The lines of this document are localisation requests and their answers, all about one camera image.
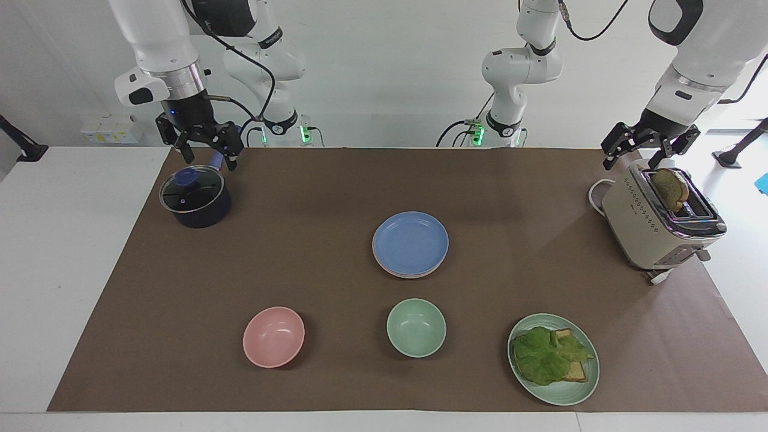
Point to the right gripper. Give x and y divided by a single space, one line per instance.
189 114

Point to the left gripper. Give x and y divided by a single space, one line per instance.
663 127

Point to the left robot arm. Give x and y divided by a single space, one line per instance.
714 54

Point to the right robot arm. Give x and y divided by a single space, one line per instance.
159 42

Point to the brown bread slice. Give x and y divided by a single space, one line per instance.
669 187

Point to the glass lid with blue knob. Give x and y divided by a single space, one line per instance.
192 191

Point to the dark blue saucepan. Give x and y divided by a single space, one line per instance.
207 217

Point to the beige toaster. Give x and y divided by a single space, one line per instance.
642 228

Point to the black stand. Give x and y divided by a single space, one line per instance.
24 149
741 147

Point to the white box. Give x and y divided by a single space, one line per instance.
111 129

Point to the pink bowl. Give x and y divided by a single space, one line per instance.
273 337

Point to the blue plate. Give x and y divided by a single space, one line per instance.
410 243

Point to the green lettuce leaf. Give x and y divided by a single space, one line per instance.
543 357

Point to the toasted bread slice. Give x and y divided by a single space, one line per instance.
576 372

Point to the green plate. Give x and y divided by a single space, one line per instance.
561 393

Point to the green bowl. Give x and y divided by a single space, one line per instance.
416 328

